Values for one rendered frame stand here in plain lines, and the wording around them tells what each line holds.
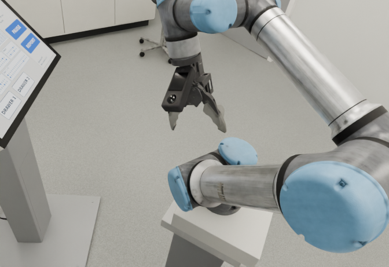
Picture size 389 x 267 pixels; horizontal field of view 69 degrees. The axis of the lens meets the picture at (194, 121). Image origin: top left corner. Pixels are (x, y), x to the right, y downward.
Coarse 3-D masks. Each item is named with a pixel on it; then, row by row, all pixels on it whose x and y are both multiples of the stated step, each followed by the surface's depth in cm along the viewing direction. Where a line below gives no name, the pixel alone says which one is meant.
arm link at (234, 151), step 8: (224, 144) 78; (232, 144) 79; (240, 144) 80; (248, 144) 81; (216, 152) 78; (224, 152) 76; (232, 152) 77; (240, 152) 77; (248, 152) 78; (224, 160) 76; (232, 160) 74; (240, 160) 75; (248, 160) 76; (256, 160) 78
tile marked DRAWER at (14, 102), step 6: (6, 96) 84; (12, 96) 86; (0, 102) 81; (6, 102) 83; (12, 102) 85; (18, 102) 87; (0, 108) 80; (6, 108) 82; (12, 108) 84; (6, 114) 81; (12, 114) 83
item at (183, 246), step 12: (168, 216) 92; (168, 228) 92; (180, 240) 101; (192, 240) 90; (168, 252) 111; (180, 252) 106; (192, 252) 102; (204, 252) 99; (216, 252) 88; (168, 264) 116; (180, 264) 112; (192, 264) 107; (204, 264) 103; (216, 264) 99; (240, 264) 86
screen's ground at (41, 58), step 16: (0, 0) 98; (0, 16) 95; (16, 16) 102; (32, 32) 106; (0, 48) 89; (48, 48) 110; (32, 64) 99; (48, 64) 106; (16, 112) 85; (0, 128) 78
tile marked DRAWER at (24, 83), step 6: (24, 72) 94; (18, 78) 91; (24, 78) 93; (30, 78) 95; (18, 84) 90; (24, 84) 92; (30, 84) 94; (18, 90) 89; (24, 90) 91; (24, 96) 90
